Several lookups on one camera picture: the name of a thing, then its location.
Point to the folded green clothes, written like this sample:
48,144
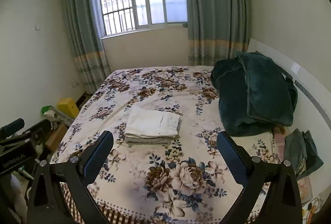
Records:
300,150

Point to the brown cardboard box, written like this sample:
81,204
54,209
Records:
55,137

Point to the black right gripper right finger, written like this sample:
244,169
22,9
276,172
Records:
282,203

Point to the green curtain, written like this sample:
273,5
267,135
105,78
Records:
84,31
217,30

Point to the dark green blanket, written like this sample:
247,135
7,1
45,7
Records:
254,95

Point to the right green curtain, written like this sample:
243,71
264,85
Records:
217,30

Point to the grey folded garment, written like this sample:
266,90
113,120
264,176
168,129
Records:
150,140

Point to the left green curtain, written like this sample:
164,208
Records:
84,31

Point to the white headboard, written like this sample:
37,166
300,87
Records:
313,102

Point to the white pants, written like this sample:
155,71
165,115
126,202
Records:
144,123

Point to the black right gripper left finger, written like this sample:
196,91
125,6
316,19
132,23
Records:
46,201

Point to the yellow box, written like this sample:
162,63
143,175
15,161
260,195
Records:
68,107

